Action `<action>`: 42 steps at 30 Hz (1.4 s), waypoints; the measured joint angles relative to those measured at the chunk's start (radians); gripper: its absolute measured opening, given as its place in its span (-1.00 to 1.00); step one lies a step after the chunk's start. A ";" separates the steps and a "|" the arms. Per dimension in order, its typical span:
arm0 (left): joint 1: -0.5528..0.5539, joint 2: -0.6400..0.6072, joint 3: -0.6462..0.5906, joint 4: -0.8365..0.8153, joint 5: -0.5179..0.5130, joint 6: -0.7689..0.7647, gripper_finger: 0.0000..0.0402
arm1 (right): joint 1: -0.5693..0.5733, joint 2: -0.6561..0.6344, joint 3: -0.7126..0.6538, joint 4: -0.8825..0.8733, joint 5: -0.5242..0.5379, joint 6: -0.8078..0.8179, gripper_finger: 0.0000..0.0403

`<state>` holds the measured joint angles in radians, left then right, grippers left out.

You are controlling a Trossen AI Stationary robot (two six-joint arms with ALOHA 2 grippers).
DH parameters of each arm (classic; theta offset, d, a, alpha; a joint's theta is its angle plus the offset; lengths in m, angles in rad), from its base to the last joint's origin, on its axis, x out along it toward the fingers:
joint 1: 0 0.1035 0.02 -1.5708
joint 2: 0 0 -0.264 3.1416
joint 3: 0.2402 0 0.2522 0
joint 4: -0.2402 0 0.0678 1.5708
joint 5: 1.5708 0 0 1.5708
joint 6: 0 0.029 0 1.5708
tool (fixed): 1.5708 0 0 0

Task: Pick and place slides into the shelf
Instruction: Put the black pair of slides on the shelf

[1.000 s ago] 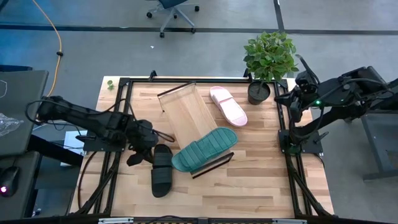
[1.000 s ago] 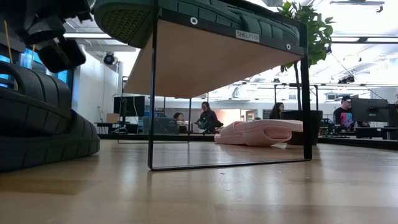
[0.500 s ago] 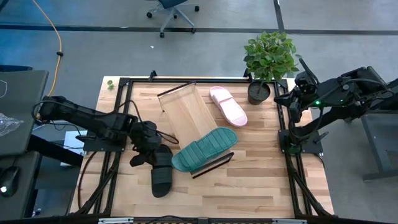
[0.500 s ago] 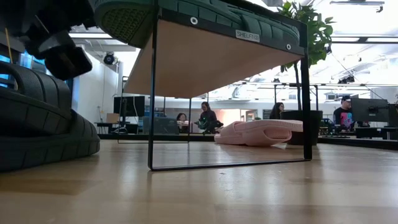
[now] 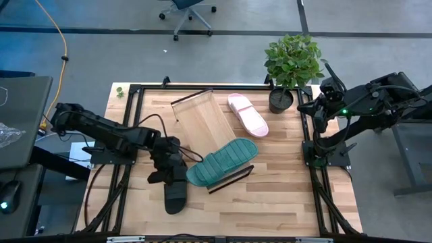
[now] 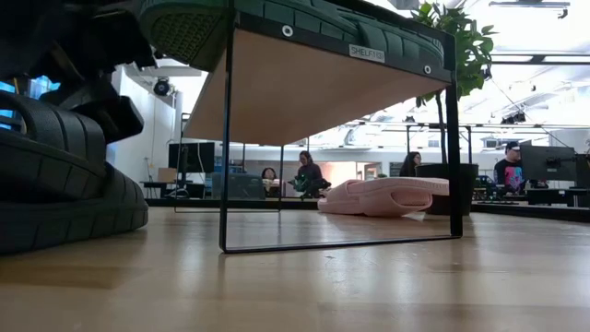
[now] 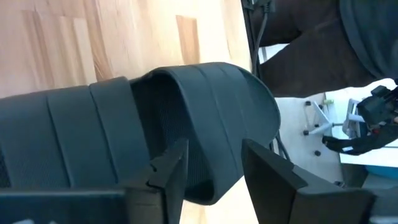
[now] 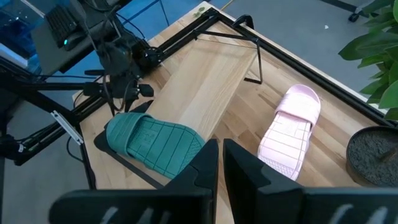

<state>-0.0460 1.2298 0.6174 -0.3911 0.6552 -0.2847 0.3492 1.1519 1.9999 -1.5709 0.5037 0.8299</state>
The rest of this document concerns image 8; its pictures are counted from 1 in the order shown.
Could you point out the black plant pot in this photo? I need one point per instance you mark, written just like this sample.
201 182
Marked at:
367 155

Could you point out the black caster wheel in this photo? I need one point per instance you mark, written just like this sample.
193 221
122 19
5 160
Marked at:
354 17

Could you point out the grey equipment tray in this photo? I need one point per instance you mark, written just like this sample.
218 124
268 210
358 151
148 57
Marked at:
46 59

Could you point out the black keyboard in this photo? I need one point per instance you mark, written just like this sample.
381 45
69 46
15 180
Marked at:
60 23

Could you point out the black computer mouse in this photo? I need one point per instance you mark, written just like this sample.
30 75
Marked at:
74 40

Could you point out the pink rubber slide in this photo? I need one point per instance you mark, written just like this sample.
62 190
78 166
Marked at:
289 133

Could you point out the green leafy plant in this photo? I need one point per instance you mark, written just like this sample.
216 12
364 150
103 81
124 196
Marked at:
382 46

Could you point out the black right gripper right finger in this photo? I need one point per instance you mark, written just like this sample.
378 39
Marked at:
255 193

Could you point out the green rubber slide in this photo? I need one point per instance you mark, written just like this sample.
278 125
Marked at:
155 143

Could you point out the black table clamp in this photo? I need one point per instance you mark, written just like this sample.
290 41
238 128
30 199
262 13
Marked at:
244 20

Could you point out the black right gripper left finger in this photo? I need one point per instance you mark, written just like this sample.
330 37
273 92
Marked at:
192 199

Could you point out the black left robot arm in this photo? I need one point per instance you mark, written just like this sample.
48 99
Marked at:
102 21

